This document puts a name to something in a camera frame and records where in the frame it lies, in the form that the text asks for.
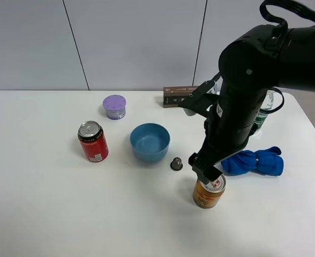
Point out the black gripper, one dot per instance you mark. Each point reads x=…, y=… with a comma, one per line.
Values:
x=228, y=126

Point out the gold energy drink can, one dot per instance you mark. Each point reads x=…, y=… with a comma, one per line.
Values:
x=207, y=195

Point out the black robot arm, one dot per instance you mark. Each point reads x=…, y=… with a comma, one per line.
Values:
x=265, y=58

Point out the dark coffee capsule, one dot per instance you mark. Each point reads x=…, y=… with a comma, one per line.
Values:
x=176, y=164

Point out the blue rolled cloth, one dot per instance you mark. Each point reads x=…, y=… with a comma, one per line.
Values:
x=266, y=162

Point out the blue plastic bowl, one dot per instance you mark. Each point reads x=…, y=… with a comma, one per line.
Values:
x=150, y=142

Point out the dark brown capsule box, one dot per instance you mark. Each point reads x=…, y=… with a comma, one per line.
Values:
x=173, y=96

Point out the clear water bottle green label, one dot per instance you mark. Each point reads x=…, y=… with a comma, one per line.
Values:
x=267, y=105

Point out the purple lidded round container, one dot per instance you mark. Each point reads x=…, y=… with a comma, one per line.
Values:
x=115, y=106

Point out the red soda can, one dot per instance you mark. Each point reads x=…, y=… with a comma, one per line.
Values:
x=93, y=141

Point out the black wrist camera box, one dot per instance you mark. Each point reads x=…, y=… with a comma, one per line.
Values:
x=200, y=100

